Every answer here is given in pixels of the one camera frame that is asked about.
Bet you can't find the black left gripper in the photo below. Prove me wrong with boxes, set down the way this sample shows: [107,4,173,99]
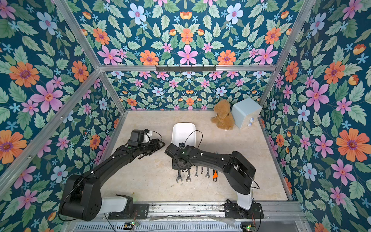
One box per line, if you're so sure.
[137,137,166,155]

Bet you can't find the large silver open-end wrench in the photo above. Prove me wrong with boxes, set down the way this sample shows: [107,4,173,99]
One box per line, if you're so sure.
[176,170,183,183]

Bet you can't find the short silver open-end wrench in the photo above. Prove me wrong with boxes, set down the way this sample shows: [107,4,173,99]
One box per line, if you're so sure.
[194,166,198,178]

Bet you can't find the white plastic storage box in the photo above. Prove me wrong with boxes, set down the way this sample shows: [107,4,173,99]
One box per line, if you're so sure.
[172,122,196,147]

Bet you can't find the medium silver combination wrench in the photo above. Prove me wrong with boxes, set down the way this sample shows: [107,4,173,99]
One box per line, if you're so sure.
[205,168,210,178]

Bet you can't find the orange-handled adjustable wrench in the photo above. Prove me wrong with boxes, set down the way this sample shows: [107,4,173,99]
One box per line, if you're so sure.
[213,170,218,182]

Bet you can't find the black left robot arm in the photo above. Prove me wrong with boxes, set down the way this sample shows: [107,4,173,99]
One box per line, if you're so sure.
[59,139,165,221]

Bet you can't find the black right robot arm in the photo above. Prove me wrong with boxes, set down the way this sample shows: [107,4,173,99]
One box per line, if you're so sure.
[165,144,256,211]

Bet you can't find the light blue cube box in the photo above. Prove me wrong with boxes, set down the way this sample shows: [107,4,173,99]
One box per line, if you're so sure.
[231,98,262,129]

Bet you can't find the brown teddy bear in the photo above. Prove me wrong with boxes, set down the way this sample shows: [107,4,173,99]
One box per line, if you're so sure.
[211,99,235,130]

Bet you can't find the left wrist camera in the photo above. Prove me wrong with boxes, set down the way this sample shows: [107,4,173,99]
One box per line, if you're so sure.
[127,129,152,147]

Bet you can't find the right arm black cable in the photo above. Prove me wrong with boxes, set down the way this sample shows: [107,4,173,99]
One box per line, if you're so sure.
[184,130,204,149]

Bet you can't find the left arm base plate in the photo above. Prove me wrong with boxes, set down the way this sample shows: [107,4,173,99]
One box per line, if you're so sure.
[108,203,149,220]

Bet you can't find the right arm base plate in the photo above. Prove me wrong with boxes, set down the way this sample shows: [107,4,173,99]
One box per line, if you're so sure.
[224,202,265,219]

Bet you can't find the black hook rail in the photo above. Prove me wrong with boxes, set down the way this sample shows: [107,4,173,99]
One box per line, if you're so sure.
[155,65,216,73]

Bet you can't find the perforated metal front rail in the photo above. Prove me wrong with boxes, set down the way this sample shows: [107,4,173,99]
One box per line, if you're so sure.
[73,221,242,232]

